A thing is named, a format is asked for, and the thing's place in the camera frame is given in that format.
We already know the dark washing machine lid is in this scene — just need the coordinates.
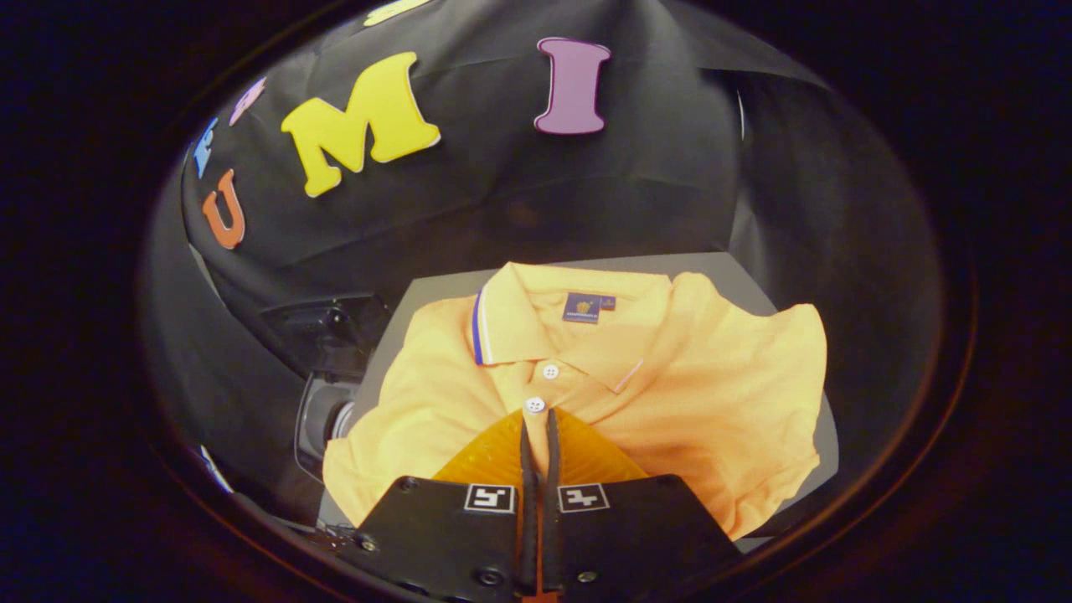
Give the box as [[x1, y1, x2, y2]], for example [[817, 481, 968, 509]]
[[260, 293, 392, 378]]

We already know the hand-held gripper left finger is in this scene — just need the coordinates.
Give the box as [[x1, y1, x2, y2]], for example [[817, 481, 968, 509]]
[[352, 409, 538, 600]]

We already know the grey washing machine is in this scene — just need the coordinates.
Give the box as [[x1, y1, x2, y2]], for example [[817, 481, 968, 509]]
[[260, 293, 392, 485]]

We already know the orange polo shirt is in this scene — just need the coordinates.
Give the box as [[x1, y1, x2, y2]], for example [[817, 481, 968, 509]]
[[322, 262, 828, 541]]

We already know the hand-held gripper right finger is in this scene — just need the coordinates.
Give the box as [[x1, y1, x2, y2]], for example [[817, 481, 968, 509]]
[[541, 409, 746, 598]]

